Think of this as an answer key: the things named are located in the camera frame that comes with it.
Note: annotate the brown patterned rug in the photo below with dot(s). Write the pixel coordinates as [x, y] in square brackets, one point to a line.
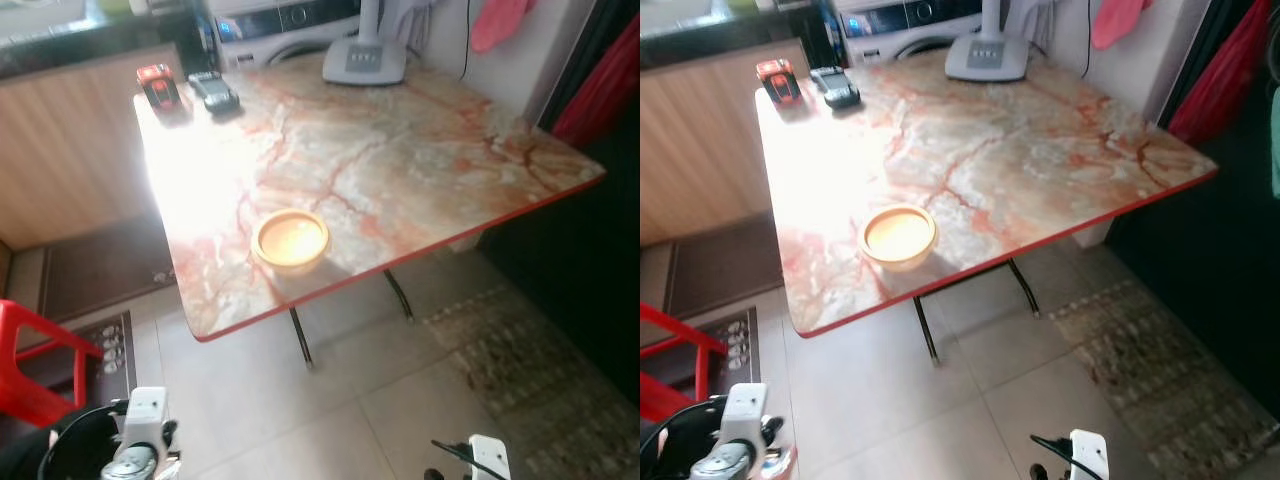
[540, 380]
[1160, 375]

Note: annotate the grey toy car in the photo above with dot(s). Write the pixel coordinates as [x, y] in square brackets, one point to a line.
[213, 93]
[834, 87]

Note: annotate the marble pattern folding table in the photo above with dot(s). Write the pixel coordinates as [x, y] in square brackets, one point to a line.
[1010, 165]
[400, 170]

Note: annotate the light wooden kitchen cabinet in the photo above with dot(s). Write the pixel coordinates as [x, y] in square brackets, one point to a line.
[70, 150]
[700, 145]

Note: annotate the black kitchen countertop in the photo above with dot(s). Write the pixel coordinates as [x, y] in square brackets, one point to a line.
[90, 48]
[720, 42]

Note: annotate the red hanging cloth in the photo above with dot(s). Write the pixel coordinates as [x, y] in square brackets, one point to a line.
[1220, 85]
[600, 95]

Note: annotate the dark patterned floor mat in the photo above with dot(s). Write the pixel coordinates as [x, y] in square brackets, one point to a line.
[110, 350]
[735, 345]

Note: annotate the grey standing fan base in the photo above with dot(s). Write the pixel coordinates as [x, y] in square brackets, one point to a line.
[987, 56]
[364, 60]

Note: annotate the teal hanging cloth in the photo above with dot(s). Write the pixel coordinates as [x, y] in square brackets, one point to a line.
[1275, 140]

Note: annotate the yellow plastic bowl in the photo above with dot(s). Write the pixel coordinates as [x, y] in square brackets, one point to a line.
[898, 237]
[290, 240]

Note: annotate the white front-load washing machine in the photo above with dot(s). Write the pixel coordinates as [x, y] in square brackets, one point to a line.
[890, 30]
[270, 35]

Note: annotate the red plastic chair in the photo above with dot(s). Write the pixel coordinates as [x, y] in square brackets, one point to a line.
[660, 395]
[30, 390]

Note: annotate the pink hanging cloth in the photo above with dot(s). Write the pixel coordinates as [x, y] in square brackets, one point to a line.
[1118, 20]
[498, 22]

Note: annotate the dark brown floor mat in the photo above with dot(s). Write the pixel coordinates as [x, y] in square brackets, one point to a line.
[725, 265]
[105, 270]

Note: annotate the clear plastic bottle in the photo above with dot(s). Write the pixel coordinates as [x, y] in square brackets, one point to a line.
[783, 464]
[174, 466]

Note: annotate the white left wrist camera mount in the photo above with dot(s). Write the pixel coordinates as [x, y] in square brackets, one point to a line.
[745, 408]
[148, 412]

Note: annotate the red toy car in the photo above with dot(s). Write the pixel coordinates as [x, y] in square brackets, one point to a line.
[778, 80]
[158, 85]

